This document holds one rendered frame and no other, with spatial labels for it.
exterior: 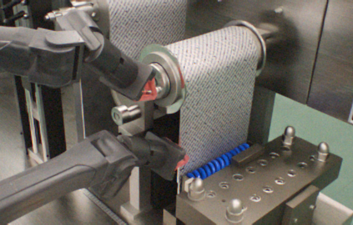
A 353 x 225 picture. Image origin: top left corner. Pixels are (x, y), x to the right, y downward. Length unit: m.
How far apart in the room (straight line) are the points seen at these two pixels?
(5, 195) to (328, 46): 0.72
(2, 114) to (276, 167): 0.91
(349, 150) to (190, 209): 2.36
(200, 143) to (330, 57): 0.34
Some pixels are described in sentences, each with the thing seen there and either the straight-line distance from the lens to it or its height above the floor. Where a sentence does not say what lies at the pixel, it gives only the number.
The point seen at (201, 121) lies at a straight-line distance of 0.98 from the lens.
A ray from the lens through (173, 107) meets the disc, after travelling 0.93.
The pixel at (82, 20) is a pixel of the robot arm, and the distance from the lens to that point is 0.81.
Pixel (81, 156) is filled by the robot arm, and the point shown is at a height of 1.23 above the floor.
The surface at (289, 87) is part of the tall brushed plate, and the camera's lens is 1.14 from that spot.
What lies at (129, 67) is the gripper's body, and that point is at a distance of 0.80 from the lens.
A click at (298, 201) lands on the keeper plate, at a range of 1.02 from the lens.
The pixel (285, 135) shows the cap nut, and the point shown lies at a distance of 1.17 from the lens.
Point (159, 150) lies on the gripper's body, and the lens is 0.89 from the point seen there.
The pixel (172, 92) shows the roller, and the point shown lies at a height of 1.24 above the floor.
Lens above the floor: 1.65
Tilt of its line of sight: 30 degrees down
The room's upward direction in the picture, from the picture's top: 2 degrees clockwise
